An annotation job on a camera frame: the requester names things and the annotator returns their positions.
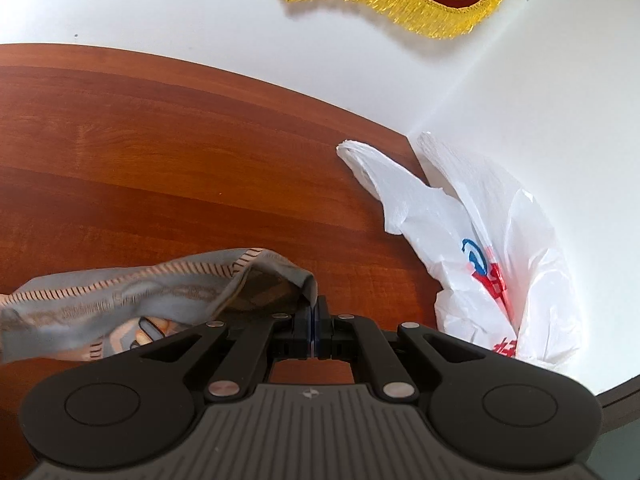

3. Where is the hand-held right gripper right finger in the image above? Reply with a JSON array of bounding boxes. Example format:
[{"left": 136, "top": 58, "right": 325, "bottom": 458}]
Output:
[{"left": 313, "top": 296, "right": 485, "bottom": 406}]

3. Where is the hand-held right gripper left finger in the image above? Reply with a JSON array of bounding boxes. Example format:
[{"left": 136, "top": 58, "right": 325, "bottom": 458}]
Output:
[{"left": 139, "top": 296, "right": 314, "bottom": 404}]

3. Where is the blue beige chain-print cloth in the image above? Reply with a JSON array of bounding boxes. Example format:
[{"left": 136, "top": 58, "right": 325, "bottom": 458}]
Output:
[{"left": 0, "top": 247, "right": 319, "bottom": 364}]

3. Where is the white plastic bag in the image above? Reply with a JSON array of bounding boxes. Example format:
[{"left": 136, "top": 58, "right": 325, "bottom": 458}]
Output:
[{"left": 336, "top": 131, "right": 581, "bottom": 367}]

